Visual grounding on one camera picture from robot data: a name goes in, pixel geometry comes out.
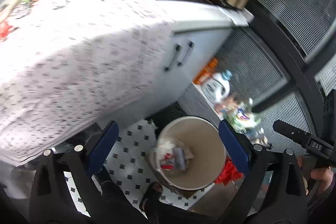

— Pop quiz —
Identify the green snack wrapper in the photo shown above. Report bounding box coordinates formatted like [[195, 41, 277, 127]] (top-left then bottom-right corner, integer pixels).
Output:
[[173, 147, 194, 170]]

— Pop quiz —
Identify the white tissue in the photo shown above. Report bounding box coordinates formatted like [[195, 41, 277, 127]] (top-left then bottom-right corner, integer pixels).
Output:
[[156, 138, 176, 154]]

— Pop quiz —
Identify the red wrapper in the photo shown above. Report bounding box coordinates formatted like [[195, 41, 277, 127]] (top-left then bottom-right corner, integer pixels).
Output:
[[0, 21, 17, 42]]

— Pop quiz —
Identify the beige round trash bin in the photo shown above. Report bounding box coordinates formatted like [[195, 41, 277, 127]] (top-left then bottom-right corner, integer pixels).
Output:
[[153, 116, 226, 191]]

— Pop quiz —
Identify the person right hand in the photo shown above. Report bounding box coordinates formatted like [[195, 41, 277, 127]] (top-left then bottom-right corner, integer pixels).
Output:
[[310, 167, 334, 196]]

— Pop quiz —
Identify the red plastic bag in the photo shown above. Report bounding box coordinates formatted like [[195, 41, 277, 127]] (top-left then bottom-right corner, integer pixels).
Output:
[[214, 157, 244, 186]]

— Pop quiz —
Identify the white green plastic bag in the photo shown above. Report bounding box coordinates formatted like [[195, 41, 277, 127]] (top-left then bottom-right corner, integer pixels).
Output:
[[224, 98, 262, 134]]

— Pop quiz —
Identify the white laundry detergent bottle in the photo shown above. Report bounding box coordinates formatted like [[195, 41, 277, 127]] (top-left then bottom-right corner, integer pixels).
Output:
[[201, 70, 232, 104]]

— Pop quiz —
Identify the grey cabinet left door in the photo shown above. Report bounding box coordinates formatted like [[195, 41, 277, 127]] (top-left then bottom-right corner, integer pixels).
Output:
[[96, 34, 188, 129]]

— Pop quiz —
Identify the grey cabinet door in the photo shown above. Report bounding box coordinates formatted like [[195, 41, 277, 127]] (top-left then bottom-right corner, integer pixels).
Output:
[[96, 34, 188, 129], [162, 26, 234, 109]]

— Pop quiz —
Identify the orange cleaner bottle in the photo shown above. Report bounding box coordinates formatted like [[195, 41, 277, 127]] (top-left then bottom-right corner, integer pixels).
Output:
[[193, 58, 218, 85]]

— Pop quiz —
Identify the white patterned tablecloth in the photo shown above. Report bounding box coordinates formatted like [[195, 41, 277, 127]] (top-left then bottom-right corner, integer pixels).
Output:
[[1, 0, 173, 166]]

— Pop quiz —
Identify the grey cabinet right door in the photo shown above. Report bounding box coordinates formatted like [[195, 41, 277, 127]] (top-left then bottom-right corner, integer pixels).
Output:
[[162, 26, 234, 109]]

